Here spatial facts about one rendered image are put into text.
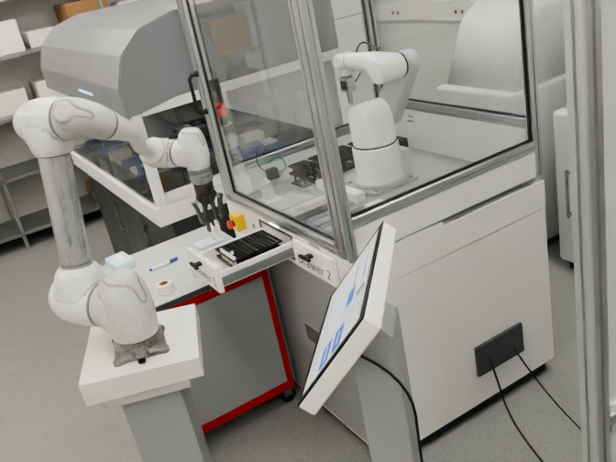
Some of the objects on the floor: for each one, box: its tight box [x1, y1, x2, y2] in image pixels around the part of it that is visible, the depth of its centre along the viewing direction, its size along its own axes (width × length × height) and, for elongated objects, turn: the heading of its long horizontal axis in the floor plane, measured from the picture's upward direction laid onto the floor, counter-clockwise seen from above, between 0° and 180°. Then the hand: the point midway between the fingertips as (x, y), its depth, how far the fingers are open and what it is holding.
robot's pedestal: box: [104, 380, 213, 462], centre depth 249 cm, size 30×30×76 cm
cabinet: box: [235, 207, 554, 446], centre depth 317 cm, size 95×103×80 cm
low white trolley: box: [101, 226, 296, 434], centre depth 323 cm, size 58×62×76 cm
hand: (214, 229), depth 272 cm, fingers closed
